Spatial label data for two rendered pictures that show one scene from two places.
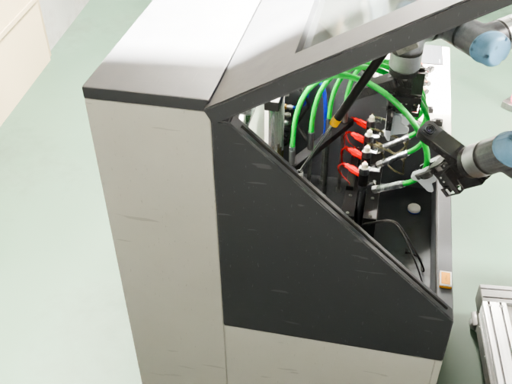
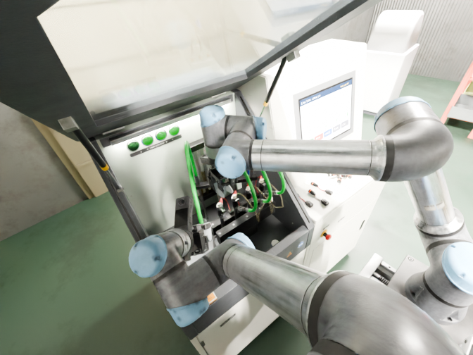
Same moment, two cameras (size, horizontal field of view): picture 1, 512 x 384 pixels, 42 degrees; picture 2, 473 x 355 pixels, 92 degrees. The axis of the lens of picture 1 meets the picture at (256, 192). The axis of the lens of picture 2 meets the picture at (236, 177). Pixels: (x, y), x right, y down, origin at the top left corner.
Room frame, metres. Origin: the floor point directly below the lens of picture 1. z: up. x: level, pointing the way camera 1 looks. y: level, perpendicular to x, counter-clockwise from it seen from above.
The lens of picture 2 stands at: (1.02, -0.84, 1.85)
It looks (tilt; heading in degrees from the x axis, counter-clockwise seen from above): 41 degrees down; 45
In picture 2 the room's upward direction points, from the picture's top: 6 degrees counter-clockwise
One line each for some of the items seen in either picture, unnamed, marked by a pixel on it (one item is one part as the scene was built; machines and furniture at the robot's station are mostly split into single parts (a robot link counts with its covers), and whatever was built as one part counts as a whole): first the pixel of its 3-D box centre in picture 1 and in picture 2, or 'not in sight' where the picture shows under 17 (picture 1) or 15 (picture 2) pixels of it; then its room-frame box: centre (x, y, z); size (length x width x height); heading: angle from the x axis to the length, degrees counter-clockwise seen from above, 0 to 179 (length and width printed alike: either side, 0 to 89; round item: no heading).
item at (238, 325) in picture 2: not in sight; (257, 313); (1.37, -0.54, 0.44); 0.65 x 0.02 x 0.68; 167
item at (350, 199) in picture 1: (361, 199); (243, 221); (1.55, -0.32, 0.91); 0.34 x 0.10 x 0.15; 167
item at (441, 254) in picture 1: (439, 244); (255, 274); (1.38, -0.53, 0.87); 0.62 x 0.04 x 0.16; 167
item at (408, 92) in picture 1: (404, 89); (221, 168); (1.41, -0.37, 1.37); 0.09 x 0.08 x 0.12; 77
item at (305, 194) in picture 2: (418, 91); (341, 179); (2.08, -0.59, 0.96); 0.70 x 0.22 x 0.03; 167
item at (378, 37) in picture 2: not in sight; (385, 64); (5.36, 0.03, 0.69); 0.76 x 0.62 x 1.37; 174
